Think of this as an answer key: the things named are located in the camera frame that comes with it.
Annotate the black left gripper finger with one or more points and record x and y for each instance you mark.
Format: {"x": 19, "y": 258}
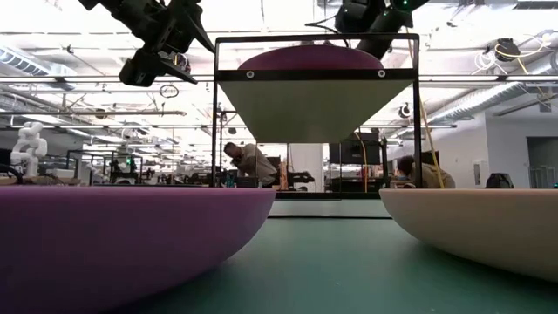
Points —
{"x": 196, "y": 26}
{"x": 168, "y": 67}

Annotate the purple plastic plate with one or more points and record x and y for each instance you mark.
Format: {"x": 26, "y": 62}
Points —
{"x": 109, "y": 244}
{"x": 311, "y": 59}

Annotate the cream plastic plate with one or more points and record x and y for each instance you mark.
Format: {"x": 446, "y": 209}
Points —
{"x": 479, "y": 227}

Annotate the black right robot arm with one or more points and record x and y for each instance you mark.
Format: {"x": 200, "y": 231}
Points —
{"x": 399, "y": 22}

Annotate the black background robot arm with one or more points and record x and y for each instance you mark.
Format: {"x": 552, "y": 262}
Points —
{"x": 301, "y": 176}

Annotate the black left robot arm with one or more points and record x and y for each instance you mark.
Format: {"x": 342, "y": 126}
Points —
{"x": 109, "y": 8}

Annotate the black ceiling device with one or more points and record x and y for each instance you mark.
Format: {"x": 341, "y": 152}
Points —
{"x": 185, "y": 65}

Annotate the small black ceiling reel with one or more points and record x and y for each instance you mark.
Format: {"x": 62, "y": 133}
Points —
{"x": 405, "y": 111}

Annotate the long ceiling pipe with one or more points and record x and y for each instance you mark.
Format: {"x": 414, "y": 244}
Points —
{"x": 87, "y": 113}

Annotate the black equipment rack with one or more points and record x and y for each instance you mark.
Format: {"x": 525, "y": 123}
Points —
{"x": 349, "y": 152}

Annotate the black desk monitor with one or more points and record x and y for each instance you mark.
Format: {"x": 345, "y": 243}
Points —
{"x": 427, "y": 157}

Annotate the white column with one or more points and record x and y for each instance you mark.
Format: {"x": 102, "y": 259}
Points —
{"x": 307, "y": 159}

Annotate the person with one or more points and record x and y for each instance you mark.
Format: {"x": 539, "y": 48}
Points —
{"x": 431, "y": 176}
{"x": 255, "y": 165}

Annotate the white robot figure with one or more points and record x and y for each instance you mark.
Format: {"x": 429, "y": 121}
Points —
{"x": 28, "y": 146}

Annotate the black backpack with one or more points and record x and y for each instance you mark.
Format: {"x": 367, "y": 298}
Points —
{"x": 500, "y": 181}

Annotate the grey door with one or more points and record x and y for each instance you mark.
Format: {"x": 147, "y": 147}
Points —
{"x": 542, "y": 157}

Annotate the black metal frame shelf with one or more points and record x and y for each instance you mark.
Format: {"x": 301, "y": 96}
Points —
{"x": 311, "y": 109}

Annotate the long ceiling light rail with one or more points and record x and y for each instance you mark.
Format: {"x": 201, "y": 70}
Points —
{"x": 65, "y": 79}

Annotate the black frame workcell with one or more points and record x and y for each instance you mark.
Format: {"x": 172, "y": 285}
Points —
{"x": 124, "y": 176}

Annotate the large silver ceiling duct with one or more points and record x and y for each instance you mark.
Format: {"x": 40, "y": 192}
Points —
{"x": 479, "y": 102}

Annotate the silver ventilation duct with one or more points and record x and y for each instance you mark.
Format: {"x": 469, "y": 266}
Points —
{"x": 22, "y": 63}

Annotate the white wall box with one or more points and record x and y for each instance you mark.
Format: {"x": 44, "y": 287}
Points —
{"x": 478, "y": 173}

